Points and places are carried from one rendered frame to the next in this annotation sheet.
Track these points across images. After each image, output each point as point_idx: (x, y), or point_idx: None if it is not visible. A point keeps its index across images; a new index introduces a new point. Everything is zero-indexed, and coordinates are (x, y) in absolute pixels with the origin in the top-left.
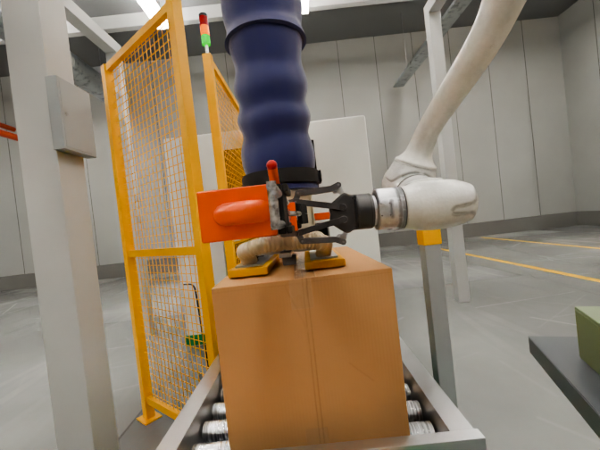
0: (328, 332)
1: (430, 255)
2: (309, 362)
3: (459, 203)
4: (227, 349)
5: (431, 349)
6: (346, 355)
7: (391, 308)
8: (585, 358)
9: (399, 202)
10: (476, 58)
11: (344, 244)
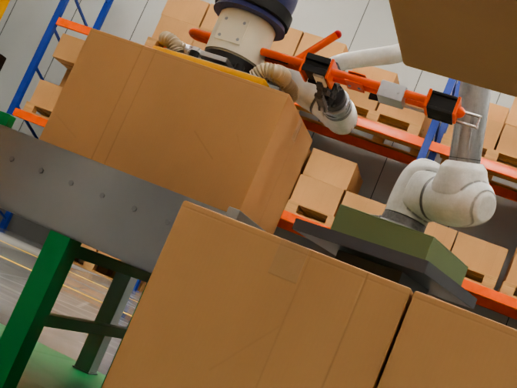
0: (288, 164)
1: None
2: (276, 179)
3: (355, 124)
4: (270, 145)
5: None
6: (282, 185)
7: (301, 166)
8: (335, 230)
9: (351, 106)
10: (397, 58)
11: (325, 112)
